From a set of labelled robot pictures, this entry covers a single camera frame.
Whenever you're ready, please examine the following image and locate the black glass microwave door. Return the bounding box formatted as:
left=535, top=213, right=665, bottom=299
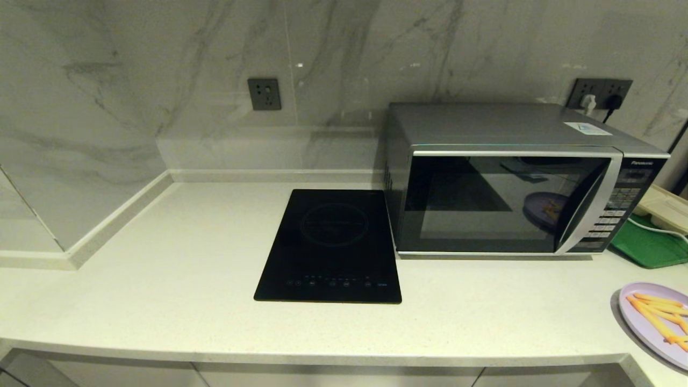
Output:
left=398, top=145, right=624, bottom=254

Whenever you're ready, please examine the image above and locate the purple plate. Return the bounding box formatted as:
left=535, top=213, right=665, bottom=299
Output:
left=618, top=282, right=688, bottom=371

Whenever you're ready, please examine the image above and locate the silver microwave oven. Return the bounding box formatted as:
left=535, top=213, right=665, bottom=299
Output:
left=384, top=102, right=671, bottom=257

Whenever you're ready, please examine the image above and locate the black induction cooktop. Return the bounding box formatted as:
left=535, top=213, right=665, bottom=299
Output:
left=254, top=188, right=403, bottom=305

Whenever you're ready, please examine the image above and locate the beige cabinet door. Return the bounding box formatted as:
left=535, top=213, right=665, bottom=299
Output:
left=473, top=365, right=654, bottom=387
left=48, top=359, right=210, bottom=387
left=192, top=363, right=484, bottom=387

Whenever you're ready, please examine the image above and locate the white sticker label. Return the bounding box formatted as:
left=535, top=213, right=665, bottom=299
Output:
left=563, top=121, right=613, bottom=136

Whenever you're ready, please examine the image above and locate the green plastic tray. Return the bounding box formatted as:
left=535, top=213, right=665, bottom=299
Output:
left=610, top=214, right=688, bottom=269

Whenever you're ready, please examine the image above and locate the cream power strip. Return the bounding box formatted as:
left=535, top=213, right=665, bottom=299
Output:
left=634, top=184, right=688, bottom=234

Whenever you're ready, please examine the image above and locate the beige cabinet corner panel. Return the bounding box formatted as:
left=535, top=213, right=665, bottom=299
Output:
left=0, top=349, right=81, bottom=387

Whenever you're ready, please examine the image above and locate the grey wall socket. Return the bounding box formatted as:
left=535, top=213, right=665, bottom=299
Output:
left=601, top=79, right=633, bottom=111
left=567, top=78, right=603, bottom=111
left=247, top=78, right=282, bottom=111

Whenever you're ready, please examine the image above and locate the black plug with cable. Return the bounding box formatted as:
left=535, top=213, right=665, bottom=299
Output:
left=602, top=95, right=624, bottom=123

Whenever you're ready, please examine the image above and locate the white cable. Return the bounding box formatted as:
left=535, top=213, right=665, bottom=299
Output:
left=642, top=218, right=688, bottom=237

